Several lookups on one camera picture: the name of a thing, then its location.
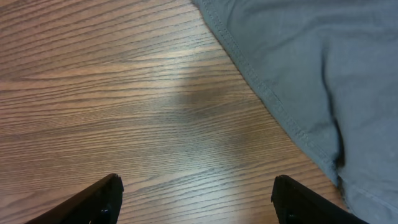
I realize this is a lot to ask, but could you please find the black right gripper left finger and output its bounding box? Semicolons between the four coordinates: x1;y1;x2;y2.
26;174;124;224

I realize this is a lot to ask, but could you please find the grey shirt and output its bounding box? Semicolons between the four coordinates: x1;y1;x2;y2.
196;0;397;223

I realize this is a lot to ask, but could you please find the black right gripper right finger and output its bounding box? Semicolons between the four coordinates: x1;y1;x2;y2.
271;175;368;224

